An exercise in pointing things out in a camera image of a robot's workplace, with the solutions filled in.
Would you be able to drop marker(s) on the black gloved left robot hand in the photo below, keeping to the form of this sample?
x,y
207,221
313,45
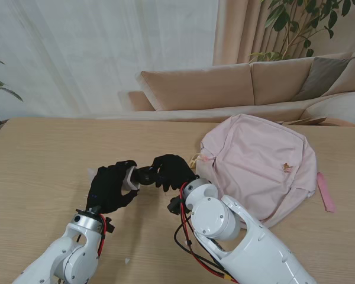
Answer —
x,y
106,189

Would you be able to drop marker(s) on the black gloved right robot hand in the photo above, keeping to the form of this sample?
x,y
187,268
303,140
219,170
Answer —
x,y
174,171

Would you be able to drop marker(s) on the beige soft glasses pouch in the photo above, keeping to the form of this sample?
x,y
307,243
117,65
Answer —
x,y
128,182

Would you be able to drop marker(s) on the dark brown sunglasses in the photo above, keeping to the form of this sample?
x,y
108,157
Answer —
x,y
145,177

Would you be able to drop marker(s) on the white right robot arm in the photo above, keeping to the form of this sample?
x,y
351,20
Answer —
x,y
219,219

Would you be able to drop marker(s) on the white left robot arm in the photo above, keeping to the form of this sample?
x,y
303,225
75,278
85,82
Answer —
x,y
74,254

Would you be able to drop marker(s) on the pale pink backpack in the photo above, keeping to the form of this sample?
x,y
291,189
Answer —
x,y
254,154

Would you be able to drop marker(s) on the beige sofa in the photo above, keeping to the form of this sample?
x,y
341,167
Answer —
x,y
201,88

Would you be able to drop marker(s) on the brown cardboard piece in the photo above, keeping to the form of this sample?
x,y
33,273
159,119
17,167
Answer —
x,y
307,120

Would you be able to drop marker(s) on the white sheer curtain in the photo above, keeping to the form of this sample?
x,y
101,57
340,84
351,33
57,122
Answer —
x,y
106,44

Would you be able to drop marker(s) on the small green houseplant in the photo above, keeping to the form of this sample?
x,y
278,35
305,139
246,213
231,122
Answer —
x,y
0,83

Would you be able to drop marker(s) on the beige pleated curtain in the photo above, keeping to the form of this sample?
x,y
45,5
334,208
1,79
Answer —
x,y
242,35

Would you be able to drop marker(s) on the grey sofa cushion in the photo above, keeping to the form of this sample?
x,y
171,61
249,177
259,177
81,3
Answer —
x,y
319,77

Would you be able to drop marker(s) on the white sofa cushion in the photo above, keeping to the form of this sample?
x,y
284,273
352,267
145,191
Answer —
x,y
340,106

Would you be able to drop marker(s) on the tall green leafy plant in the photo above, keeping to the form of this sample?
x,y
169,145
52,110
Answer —
x,y
279,20

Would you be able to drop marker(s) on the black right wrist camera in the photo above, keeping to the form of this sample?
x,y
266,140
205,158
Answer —
x,y
174,207

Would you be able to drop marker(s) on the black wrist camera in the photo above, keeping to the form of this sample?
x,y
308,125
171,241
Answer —
x,y
109,227
174,207

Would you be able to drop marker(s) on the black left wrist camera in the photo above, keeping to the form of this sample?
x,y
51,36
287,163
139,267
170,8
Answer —
x,y
109,227

